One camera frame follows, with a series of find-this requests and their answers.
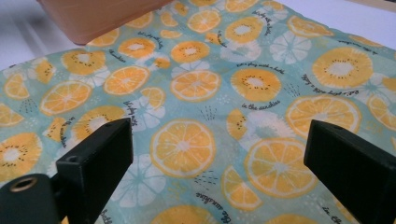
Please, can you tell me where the orange plastic bin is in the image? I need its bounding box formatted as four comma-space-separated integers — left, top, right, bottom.
36, 0, 174, 47

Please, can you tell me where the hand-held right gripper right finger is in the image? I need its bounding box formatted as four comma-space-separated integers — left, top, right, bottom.
303, 119, 396, 224

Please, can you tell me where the teal cloth with orange slices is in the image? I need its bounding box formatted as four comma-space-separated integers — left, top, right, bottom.
0, 0, 396, 224

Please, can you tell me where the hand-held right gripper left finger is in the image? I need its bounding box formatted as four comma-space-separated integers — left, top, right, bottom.
55, 117, 134, 224

